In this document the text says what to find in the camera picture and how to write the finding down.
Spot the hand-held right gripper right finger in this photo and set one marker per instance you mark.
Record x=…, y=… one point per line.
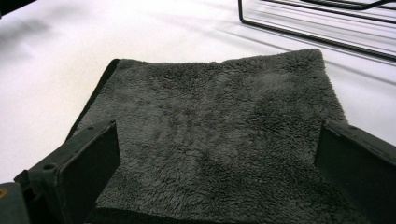
x=361, y=174

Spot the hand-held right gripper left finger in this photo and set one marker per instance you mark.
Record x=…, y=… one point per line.
x=77, y=168

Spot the dark grey fluffy towel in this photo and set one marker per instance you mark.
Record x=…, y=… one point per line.
x=211, y=133

